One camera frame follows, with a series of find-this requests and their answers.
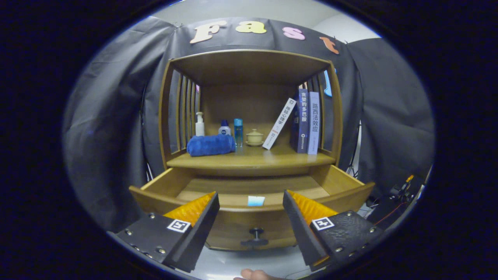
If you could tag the black light stand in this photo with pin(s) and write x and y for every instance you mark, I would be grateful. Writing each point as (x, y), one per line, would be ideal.
(355, 163)

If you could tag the dark side table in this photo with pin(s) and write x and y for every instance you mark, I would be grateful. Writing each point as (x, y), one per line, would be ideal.
(393, 212)

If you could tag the small blue cylindrical item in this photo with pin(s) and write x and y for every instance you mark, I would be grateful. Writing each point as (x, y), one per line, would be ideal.
(256, 201)

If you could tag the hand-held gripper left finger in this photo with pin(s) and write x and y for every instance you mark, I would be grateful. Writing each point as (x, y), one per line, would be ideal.
(202, 227)

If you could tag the white book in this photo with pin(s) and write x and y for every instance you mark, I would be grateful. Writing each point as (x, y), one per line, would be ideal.
(278, 124)

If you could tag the white pump bottle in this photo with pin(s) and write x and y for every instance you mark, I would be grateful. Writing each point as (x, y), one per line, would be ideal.
(200, 128)

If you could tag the dark blue book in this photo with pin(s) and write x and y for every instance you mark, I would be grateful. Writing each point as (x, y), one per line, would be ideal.
(301, 124)

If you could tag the black backdrop cloth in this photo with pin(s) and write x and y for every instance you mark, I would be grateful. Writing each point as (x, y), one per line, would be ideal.
(113, 128)

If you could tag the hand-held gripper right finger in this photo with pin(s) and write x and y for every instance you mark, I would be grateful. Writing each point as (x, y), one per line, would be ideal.
(300, 229)

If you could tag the wooden drawer with black knob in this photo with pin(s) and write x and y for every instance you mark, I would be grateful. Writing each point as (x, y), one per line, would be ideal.
(233, 229)

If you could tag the black device with orange part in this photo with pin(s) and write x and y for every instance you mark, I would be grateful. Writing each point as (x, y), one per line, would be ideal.
(400, 190)

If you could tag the tall blue bottle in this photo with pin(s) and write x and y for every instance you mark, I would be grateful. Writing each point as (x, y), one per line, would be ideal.
(238, 130)

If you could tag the small white bottle blue cap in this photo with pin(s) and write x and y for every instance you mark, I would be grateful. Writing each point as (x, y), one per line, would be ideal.
(224, 130)

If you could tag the wooden countertop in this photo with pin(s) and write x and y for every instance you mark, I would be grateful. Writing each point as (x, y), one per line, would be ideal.
(264, 159)

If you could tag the light purple book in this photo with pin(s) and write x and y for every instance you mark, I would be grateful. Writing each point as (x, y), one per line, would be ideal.
(313, 124)

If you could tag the rolled blue towel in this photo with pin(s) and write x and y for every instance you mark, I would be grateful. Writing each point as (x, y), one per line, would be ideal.
(210, 146)

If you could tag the beige lidded cup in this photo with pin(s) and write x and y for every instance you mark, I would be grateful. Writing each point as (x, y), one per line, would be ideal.
(255, 137)

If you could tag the wooden cabinet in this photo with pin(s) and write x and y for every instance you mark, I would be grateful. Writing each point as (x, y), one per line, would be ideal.
(241, 105)

